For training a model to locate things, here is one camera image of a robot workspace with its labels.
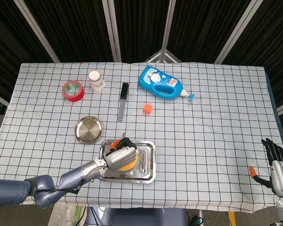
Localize white triangular screen foot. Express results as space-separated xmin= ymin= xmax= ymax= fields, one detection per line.
xmin=145 ymin=48 xmax=181 ymax=64

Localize round stainless steel plate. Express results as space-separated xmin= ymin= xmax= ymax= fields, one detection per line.
xmin=74 ymin=116 xmax=104 ymax=145

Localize blue detergent bottle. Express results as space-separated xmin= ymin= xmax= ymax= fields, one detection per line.
xmin=138 ymin=65 xmax=196 ymax=103

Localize grey brush black bristles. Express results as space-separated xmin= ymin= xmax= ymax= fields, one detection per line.
xmin=117 ymin=82 xmax=129 ymax=122

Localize red tape roll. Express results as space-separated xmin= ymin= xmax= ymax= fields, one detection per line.
xmin=62 ymin=80 xmax=85 ymax=103

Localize white paper cup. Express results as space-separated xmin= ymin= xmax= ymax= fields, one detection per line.
xmin=89 ymin=71 xmax=105 ymax=91

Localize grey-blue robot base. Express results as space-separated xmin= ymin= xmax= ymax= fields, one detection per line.
xmin=84 ymin=207 xmax=188 ymax=226

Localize white screen frame post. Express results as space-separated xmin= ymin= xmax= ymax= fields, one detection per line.
xmin=160 ymin=0 xmax=177 ymax=62
xmin=102 ymin=0 xmax=122 ymax=63
xmin=214 ymin=0 xmax=260 ymax=64
xmin=14 ymin=0 xmax=60 ymax=63

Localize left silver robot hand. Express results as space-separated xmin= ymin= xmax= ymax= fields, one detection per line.
xmin=104 ymin=137 xmax=139 ymax=172

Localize orange cube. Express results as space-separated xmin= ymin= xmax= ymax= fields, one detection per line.
xmin=142 ymin=103 xmax=154 ymax=115

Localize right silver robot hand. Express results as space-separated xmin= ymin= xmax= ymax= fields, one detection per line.
xmin=249 ymin=138 xmax=283 ymax=196

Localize white black checkered tablecloth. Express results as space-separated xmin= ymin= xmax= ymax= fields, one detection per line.
xmin=0 ymin=61 xmax=283 ymax=214

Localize rectangular stainless steel tray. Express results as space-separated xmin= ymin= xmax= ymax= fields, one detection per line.
xmin=98 ymin=139 xmax=156 ymax=185

